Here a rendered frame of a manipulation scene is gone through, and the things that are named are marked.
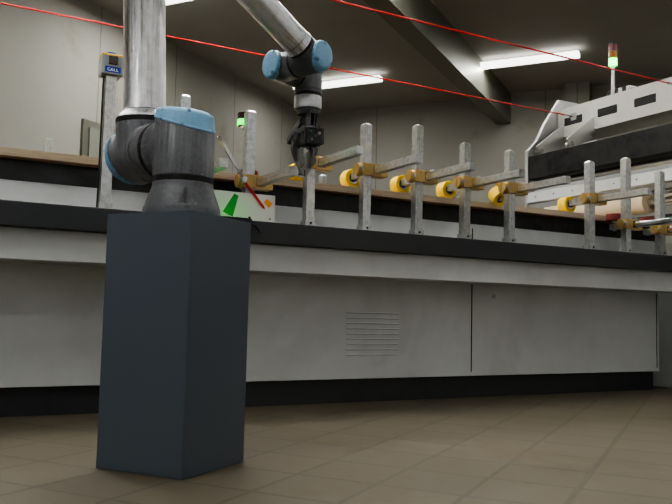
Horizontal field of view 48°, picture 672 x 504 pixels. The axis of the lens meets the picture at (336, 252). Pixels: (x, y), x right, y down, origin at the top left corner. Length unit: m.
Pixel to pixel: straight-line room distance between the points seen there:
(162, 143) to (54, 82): 5.76
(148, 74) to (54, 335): 1.10
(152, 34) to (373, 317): 1.65
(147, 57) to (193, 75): 7.22
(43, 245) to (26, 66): 4.92
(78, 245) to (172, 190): 0.82
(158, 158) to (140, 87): 0.25
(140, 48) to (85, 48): 5.90
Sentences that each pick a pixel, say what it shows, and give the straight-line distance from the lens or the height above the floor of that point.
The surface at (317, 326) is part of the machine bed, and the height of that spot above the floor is 0.32.
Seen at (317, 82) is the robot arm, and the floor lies 1.11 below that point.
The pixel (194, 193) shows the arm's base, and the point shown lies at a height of 0.65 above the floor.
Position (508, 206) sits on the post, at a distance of 3.46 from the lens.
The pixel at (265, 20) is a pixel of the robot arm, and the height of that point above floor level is 1.19.
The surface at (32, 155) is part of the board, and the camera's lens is 2.79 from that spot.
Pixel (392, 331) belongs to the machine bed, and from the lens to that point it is 3.32.
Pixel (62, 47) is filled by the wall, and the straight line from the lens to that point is 7.79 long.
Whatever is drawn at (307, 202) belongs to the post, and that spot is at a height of 0.79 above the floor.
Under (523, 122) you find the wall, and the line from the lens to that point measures 10.56.
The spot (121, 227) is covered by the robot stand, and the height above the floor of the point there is 0.57.
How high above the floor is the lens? 0.38
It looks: 5 degrees up
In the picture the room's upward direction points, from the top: 1 degrees clockwise
